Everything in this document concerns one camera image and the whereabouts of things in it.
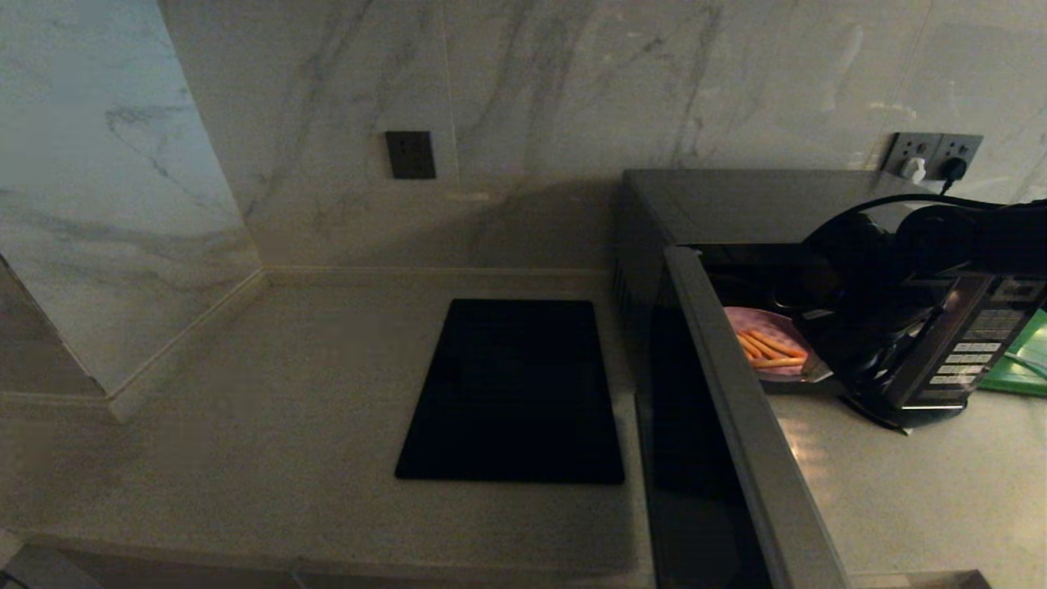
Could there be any grey wall outlet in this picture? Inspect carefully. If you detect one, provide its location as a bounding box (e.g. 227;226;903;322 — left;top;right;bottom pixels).
937;133;985;179
886;132;944;178

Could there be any black induction cooktop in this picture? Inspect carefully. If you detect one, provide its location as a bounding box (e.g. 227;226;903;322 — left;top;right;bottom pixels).
395;299;627;485

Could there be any dark wall switch panel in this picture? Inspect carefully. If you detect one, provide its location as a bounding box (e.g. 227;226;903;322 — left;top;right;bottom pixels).
386;131;437;180

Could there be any microwave oven door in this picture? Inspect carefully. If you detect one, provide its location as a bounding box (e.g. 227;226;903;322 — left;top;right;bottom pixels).
638;245;852;589

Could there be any purple plate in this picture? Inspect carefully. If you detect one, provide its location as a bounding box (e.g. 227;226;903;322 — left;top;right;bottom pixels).
723;306;820;380

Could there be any green cutting board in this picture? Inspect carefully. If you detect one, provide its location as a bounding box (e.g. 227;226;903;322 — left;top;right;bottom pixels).
980;309;1047;399

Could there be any silver microwave oven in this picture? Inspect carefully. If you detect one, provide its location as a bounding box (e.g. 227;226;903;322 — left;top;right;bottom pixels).
615;168;1047;430

